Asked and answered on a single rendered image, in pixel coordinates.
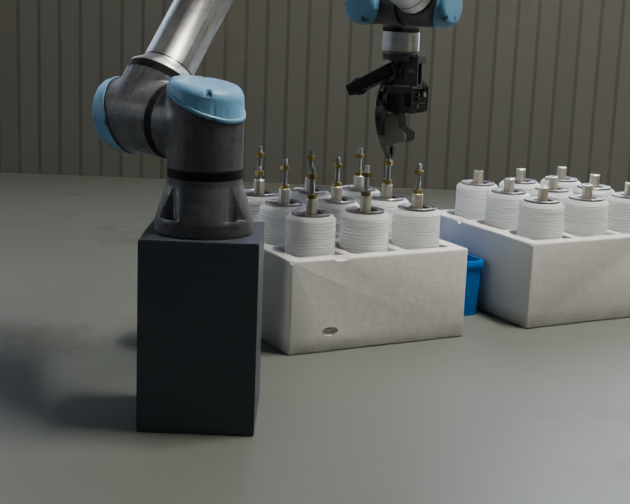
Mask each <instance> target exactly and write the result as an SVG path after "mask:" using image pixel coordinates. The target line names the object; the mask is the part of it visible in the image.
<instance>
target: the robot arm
mask: <svg viewBox="0 0 630 504"><path fill-rule="evenodd" d="M232 2H233V0H173V2H172V4H171V6H170V8H169V10H168V11H167V13H166V15H165V17H164V19H163V21H162V23H161V24H160V26H159V28H158V30H157V32H156V34H155V36H154V37H153V39H152V41H151V43H150V45H149V47H148V49H147V50H146V52H145V54H144V55H139V56H135V57H133V58H132V59H131V60H130V61H129V63H128V65H127V67H126V69H125V71H124V72H123V74H122V76H115V77H112V78H110V79H107V80H105V81H104V82H103V83H102V84H101V85H100V86H99V87H98V89H97V91H96V93H95V96H94V100H93V106H92V116H93V118H94V126H95V128H96V131H97V133H98V135H99V136H100V138H101V139H102V140H103V141H104V142H105V143H106V144H107V145H108V146H110V147H111V148H114V149H117V150H121V151H124V152H126V153H129V154H136V153H137V154H144V155H150V156H156V157H163V158H167V182H166V185H165V188H164V191H163V194H162V197H161V200H160V203H159V206H158V209H157V212H156V215H155V231H156V232H157V233H159V234H161V235H164V236H168V237H173V238H180V239H189V240H228V239H236V238H242V237H246V236H249V235H251V234H252V233H253V216H252V213H251V209H250V206H249V202H248V199H247V196H246V192H245V189H244V185H243V160H244V122H245V119H246V111H245V102H244V94H243V91H242V90H241V88H240V87H238V86H237V85H235V84H233V83H231V82H228V81H224V80H220V79H215V78H210V77H209V78H207V77H202V76H194V75H195V73H196V71H197V69H198V67H199V65H200V63H201V62H202V60H203V58H204V56H205V54H206V52H207V50H208V48H209V46H210V44H211V42H212V40H213V38H214V37H215V35H216V33H217V31H218V29H219V27H220V25H221V23H222V21H223V19H224V17H225V15H226V14H227V12H228V10H229V8H230V6H231V4H232ZM345 10H346V13H347V15H348V17H349V18H350V19H351V20H352V21H353V22H355V23H360V24H364V25H369V24H383V31H382V51H385V53H383V56H382V59H383V60H391V63H387V64H385V65H383V66H381V67H380V68H378V69H376V70H374V71H372V72H370V73H368V74H366V75H364V76H362V77H357V78H355V79H354V80H353V81H352V82H351V83H349V84H347V85H346V89H347V92H348V94H349V95H350V96H351V95H363V94H365V93H366V92H367V91H368V90H369V89H371V88H373V87H375V86H377V85H379V84H380V87H379V89H378V92H377V98H376V109H375V123H376V130H377V134H378V138H379V142H380V144H381V147H382V150H383V152H384V155H385V157H386V158H390V154H391V158H393V156H394V153H395V151H396V147H397V144H398V143H403V142H409V141H413V140H414V139H415V137H416V133H415V131H414V130H413V129H411V128H410V127H408V126H407V116H406V115H405V114H408V113H409V114H414V113H421V112H425V111H428V96H429V85H426V82H425V81H424V82H425V84H424V82H423V81H422V63H426V60H427V56H418V54H416V53H417V52H419V42H420V27H434V28H436V29H437V28H450V27H452V26H454V25H455V24H456V23H457V22H458V20H459V18H460V15H461V12H462V0H345ZM422 82H423V84H421V83H422ZM388 112H392V113H391V114H389V115H388Z"/></svg>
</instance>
